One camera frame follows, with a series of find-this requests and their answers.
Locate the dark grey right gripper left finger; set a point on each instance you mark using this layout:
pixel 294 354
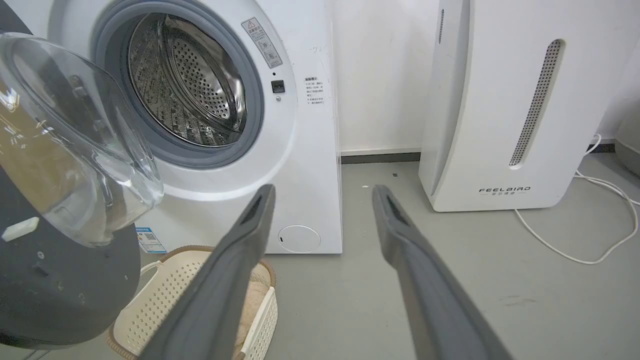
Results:
pixel 220 295

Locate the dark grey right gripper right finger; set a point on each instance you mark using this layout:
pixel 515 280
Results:
pixel 430 300

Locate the white front-load washing machine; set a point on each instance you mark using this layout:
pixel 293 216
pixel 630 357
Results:
pixel 295 150

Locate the washing machine door with glass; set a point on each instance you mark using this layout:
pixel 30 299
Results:
pixel 65 200

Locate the beige cloth in basket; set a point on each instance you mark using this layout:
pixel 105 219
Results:
pixel 252 305

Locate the cream perforated laundry basket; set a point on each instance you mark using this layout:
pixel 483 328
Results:
pixel 160 300

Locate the white Feelbird air purifier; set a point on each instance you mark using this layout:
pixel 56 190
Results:
pixel 500 100

